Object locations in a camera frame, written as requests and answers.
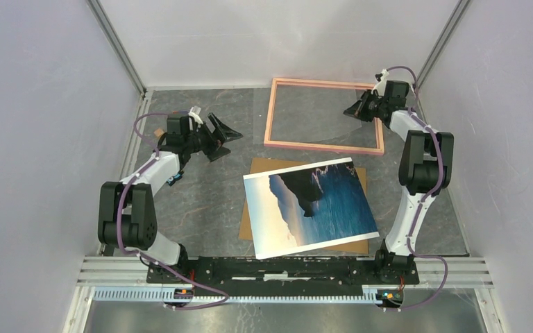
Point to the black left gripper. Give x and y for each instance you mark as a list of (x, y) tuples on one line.
[(216, 150)]

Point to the clear acrylic sheet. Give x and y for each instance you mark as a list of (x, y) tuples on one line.
[(315, 115)]

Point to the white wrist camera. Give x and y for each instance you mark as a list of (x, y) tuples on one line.
[(382, 79), (194, 114)]

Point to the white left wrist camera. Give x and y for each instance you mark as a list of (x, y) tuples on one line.
[(194, 114)]

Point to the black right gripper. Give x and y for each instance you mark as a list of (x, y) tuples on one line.
[(357, 109)]

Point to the aluminium rail at front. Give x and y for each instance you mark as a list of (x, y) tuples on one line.
[(463, 273)]

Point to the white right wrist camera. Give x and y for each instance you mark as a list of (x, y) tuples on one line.
[(382, 79)]

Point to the pink wooden picture frame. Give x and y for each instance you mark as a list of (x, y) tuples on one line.
[(379, 149)]

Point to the small brown wooden cube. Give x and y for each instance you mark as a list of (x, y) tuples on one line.
[(158, 133)]

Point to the mountain sea photo print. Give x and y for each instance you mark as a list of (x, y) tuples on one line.
[(307, 207)]

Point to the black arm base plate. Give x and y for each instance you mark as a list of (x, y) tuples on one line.
[(292, 276)]

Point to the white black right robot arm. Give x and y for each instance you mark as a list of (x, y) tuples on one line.
[(424, 170)]

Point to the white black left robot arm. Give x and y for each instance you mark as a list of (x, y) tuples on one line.
[(127, 215)]

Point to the brown cardboard backing board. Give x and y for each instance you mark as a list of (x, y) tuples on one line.
[(260, 164)]

